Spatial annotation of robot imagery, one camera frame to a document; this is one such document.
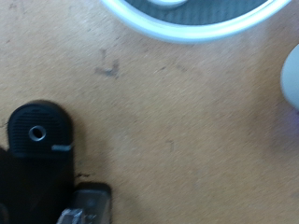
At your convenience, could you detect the translucent grey gripper finger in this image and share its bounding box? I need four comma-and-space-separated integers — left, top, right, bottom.
57, 182, 112, 224

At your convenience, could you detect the black Keurig coffee machine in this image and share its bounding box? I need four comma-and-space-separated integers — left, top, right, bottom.
0, 99, 77, 224

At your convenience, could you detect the white two-tier turntable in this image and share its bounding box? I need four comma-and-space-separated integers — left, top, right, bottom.
99, 0, 293, 45

